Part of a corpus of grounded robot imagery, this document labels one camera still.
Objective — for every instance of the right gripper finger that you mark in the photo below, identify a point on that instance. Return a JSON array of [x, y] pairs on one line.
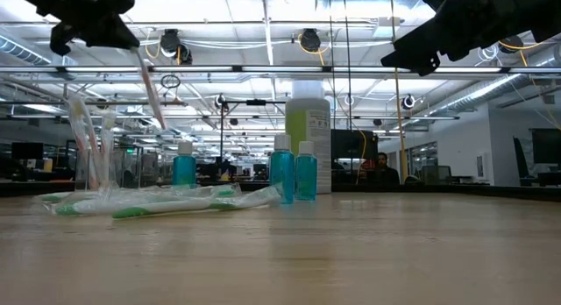
[[421, 48]]

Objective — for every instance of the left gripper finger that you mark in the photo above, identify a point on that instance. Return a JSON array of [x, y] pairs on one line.
[[111, 33]]

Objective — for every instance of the small teal mouthwash bottle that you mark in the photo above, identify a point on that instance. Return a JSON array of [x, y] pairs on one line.
[[306, 175], [281, 173], [184, 171]]

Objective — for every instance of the green toothbrush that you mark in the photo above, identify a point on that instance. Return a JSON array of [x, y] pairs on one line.
[[225, 192], [175, 206], [52, 197], [87, 206]]

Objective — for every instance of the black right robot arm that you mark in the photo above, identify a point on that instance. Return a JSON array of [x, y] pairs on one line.
[[552, 11]]

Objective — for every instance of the long horizontal light bar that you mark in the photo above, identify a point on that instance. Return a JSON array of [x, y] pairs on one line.
[[197, 69]]

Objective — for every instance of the black monitor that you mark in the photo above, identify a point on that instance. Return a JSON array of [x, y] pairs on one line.
[[350, 143]]

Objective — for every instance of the grey mesh chair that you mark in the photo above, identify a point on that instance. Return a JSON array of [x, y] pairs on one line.
[[438, 173]]

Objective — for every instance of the person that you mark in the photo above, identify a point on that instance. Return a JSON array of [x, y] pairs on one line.
[[385, 171]]

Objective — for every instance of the white green wipes canister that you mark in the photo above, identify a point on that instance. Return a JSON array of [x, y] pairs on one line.
[[307, 116]]

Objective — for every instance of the large dark monitor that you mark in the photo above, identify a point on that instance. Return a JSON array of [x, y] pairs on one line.
[[548, 147]]

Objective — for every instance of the small dark monitor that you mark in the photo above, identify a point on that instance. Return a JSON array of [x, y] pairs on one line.
[[26, 151]]

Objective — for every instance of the small yellow object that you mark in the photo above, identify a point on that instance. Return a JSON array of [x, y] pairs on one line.
[[47, 165]]

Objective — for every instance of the black office chair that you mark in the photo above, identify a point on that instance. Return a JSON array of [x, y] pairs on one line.
[[520, 160]]

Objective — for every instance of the silver ventilation duct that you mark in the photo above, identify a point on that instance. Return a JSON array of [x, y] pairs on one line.
[[482, 92]]

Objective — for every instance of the black camera gantry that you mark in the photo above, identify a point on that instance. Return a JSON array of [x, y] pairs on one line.
[[256, 102]]

